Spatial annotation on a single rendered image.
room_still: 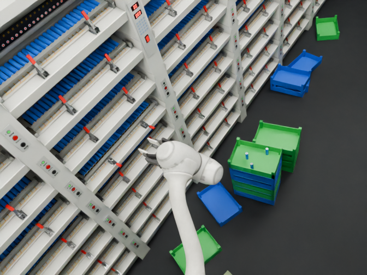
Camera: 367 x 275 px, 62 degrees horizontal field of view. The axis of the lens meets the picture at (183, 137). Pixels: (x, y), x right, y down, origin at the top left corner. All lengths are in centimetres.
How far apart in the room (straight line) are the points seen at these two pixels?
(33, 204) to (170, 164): 67
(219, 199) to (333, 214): 80
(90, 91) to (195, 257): 79
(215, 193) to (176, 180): 139
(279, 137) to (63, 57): 163
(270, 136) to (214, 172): 128
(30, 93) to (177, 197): 63
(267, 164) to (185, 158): 107
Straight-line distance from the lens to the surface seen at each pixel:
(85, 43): 128
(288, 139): 234
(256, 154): 208
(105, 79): 140
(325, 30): 368
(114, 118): 150
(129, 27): 143
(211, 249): 226
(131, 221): 211
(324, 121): 279
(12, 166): 131
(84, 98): 136
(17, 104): 119
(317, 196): 241
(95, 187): 159
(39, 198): 144
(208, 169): 113
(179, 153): 101
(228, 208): 235
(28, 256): 162
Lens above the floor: 215
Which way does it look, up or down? 51 degrees down
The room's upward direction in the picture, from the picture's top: 21 degrees counter-clockwise
